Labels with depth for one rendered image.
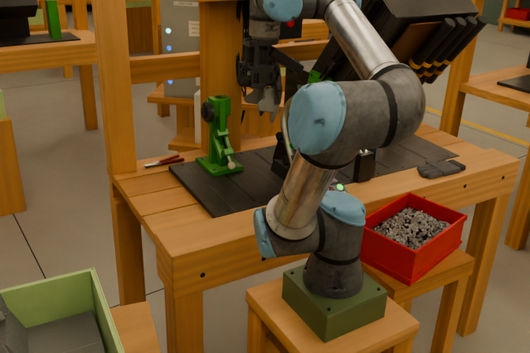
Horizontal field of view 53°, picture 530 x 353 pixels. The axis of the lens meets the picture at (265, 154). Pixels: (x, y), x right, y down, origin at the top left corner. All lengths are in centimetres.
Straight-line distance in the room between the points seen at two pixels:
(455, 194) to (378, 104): 131
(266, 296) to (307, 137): 68
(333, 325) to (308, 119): 60
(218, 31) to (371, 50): 104
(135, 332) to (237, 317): 127
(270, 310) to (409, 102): 71
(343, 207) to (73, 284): 67
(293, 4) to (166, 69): 97
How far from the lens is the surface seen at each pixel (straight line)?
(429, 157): 223
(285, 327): 135
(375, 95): 86
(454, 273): 177
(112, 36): 185
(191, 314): 165
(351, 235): 124
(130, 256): 220
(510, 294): 315
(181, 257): 150
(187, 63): 206
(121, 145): 197
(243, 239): 157
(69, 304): 142
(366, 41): 105
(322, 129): 82
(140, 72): 200
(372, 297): 134
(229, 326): 262
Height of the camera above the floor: 175
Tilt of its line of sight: 24 degrees down
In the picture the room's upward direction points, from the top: 2 degrees clockwise
